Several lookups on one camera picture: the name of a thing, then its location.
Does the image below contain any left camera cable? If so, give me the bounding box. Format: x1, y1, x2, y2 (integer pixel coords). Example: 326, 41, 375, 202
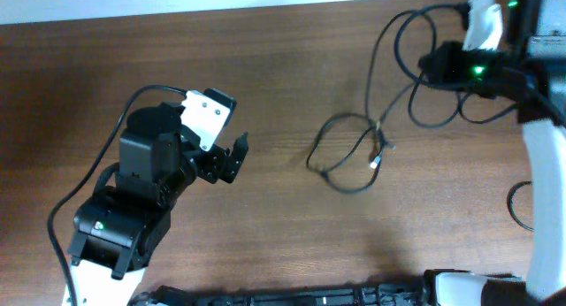
47, 84, 189, 306

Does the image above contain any camera cable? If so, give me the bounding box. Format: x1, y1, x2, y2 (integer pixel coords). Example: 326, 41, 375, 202
393, 3, 566, 233
47, 84, 189, 306

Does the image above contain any black cable bundle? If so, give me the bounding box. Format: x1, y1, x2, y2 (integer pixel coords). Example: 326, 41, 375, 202
304, 9, 439, 195

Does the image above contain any right camera cable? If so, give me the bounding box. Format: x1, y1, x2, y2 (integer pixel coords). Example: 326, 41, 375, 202
393, 3, 566, 233

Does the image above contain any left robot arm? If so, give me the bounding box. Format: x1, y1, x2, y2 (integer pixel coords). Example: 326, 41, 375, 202
62, 95, 249, 305

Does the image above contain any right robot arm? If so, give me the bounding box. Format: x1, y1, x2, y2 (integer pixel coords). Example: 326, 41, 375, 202
417, 0, 565, 305

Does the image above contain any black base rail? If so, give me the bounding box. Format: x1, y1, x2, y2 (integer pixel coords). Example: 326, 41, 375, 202
132, 270, 523, 306

